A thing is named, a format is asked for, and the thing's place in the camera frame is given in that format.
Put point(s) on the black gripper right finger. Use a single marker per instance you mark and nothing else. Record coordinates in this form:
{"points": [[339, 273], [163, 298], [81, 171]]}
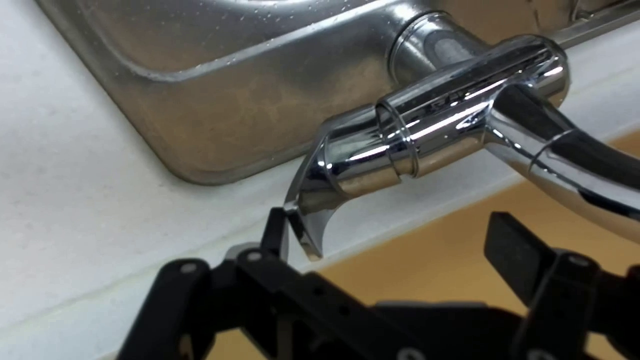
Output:
{"points": [[532, 267]]}

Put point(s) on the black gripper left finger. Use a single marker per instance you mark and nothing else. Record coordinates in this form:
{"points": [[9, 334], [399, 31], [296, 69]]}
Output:
{"points": [[266, 301]]}

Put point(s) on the chrome faucet body with spout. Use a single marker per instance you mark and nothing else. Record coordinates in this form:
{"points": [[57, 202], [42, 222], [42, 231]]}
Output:
{"points": [[532, 126]]}

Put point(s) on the stainless steel sink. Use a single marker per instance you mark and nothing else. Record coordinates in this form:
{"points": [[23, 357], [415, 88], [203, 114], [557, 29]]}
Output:
{"points": [[240, 100]]}

